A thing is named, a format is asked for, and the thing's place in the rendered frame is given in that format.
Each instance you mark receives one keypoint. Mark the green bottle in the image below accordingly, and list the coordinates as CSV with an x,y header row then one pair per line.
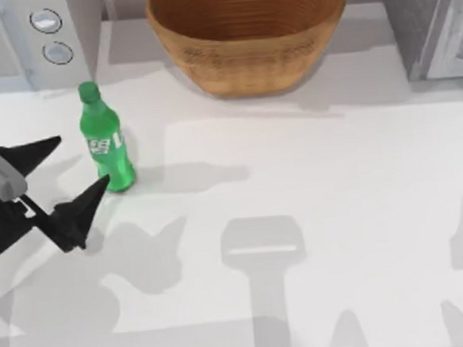
x,y
104,150

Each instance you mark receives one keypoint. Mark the pale microwave oven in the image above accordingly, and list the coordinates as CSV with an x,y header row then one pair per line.
x,y
15,41

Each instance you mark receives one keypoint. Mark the brown woven basket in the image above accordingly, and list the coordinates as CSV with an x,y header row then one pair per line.
x,y
246,41

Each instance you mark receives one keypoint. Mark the round microwave knob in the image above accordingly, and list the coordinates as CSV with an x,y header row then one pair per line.
x,y
57,52
46,19

